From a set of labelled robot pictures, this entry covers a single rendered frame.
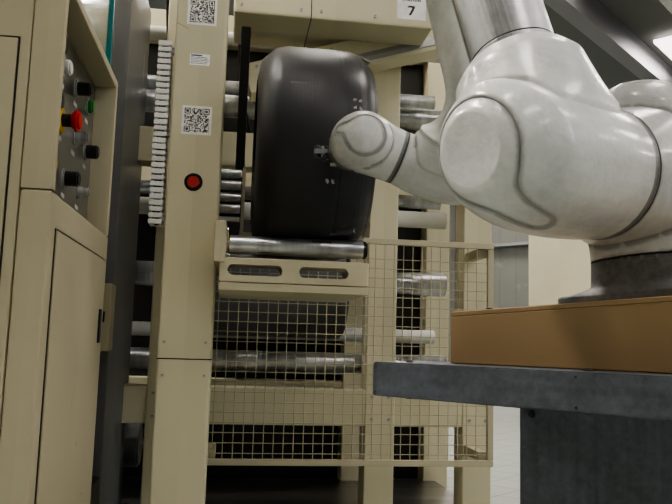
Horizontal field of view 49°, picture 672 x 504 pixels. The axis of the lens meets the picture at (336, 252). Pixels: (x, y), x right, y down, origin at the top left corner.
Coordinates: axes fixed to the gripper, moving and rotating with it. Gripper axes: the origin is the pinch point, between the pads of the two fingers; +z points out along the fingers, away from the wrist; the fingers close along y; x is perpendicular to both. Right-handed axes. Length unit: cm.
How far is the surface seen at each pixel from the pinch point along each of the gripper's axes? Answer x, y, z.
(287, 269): 26.1, 9.2, 8.4
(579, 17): -238, -346, 612
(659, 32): -257, -494, 701
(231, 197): 7, 23, 62
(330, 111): -11.4, 1.1, 4.4
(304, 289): 30.7, 4.9, 7.8
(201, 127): -8.4, 31.5, 23.3
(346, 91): -16.8, -2.8, 6.5
